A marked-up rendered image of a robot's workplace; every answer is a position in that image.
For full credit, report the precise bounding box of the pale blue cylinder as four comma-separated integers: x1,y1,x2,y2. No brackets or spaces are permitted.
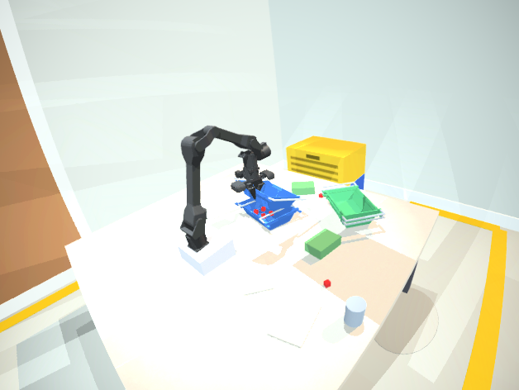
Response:
344,296,367,328

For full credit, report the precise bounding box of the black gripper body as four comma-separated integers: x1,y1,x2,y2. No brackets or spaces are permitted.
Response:
231,165,275,193

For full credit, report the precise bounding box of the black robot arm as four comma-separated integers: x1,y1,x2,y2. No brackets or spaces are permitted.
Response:
179,126,271,253

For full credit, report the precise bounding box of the green block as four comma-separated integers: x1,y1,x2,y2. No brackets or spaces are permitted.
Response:
304,228,341,259
292,181,315,195

